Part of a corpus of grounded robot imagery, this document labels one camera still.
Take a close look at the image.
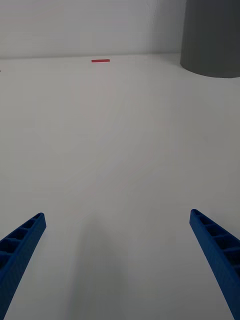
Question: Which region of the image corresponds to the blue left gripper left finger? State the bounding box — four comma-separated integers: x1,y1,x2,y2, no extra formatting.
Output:
0,212,47,320

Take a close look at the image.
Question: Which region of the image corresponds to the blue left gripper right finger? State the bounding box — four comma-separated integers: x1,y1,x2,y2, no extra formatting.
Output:
189,208,240,320

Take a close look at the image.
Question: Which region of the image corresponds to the grey plastic waste bin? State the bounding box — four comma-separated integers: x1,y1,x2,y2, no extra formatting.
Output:
179,0,240,79

